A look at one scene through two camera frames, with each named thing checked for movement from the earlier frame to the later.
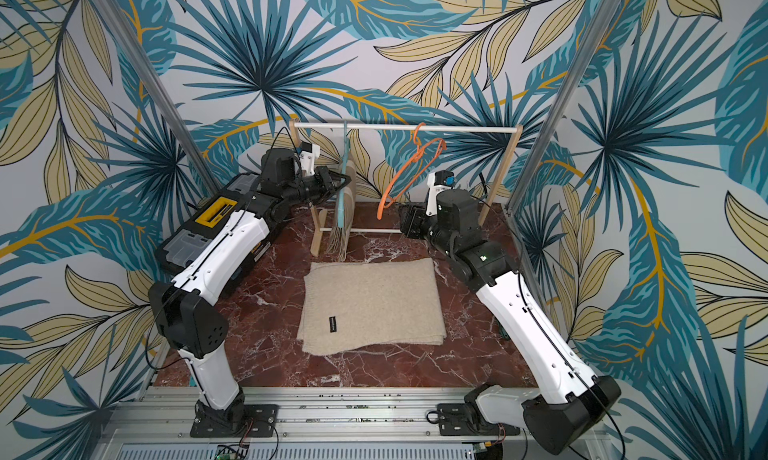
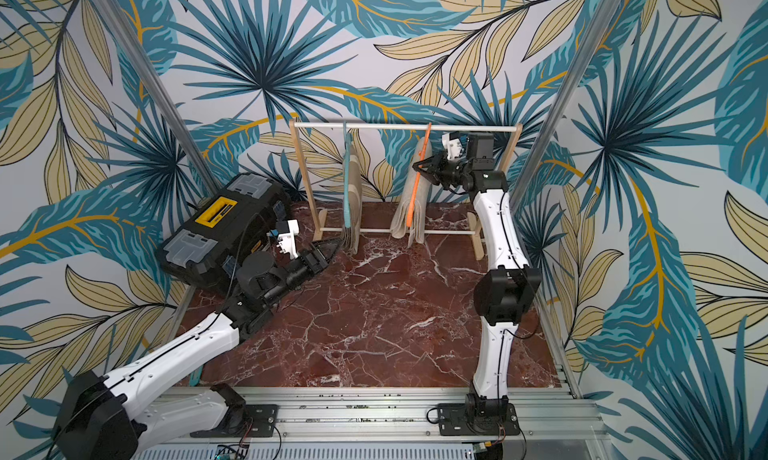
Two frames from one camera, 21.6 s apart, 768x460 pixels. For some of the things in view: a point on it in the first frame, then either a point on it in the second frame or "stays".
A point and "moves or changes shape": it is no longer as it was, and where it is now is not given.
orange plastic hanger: (419, 151) moves or changes shape
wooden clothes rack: (319, 227) stays
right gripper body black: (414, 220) -> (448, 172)
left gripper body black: (316, 187) -> (302, 268)
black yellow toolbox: (177, 246) stays
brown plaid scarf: (339, 238) moves or changes shape
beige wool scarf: (370, 303) -> (409, 218)
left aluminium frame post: (155, 83) stays
